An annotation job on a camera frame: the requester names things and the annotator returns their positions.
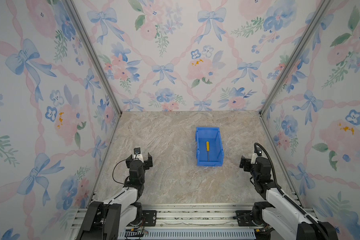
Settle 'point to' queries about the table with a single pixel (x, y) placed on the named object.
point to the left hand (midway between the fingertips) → (140, 153)
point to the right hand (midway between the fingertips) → (251, 156)
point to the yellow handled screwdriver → (207, 149)
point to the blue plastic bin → (213, 136)
